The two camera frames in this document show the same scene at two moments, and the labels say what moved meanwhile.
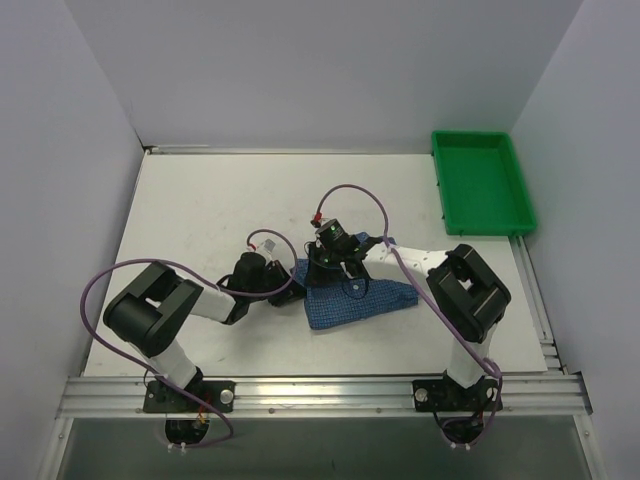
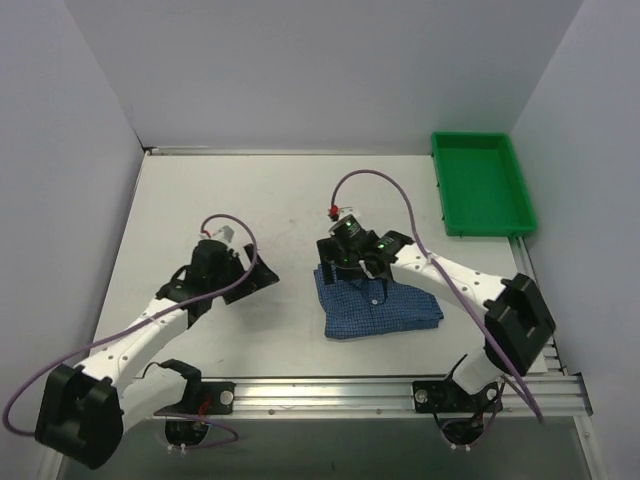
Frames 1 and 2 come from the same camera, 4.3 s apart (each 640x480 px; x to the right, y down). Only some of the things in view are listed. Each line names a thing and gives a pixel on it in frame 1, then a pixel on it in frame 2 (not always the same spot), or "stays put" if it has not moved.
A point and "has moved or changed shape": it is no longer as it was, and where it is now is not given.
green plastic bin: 481,185 stays put
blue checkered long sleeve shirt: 344,301 has moved or changed shape
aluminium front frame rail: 328,397 stays put
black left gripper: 279,282 to 248,278
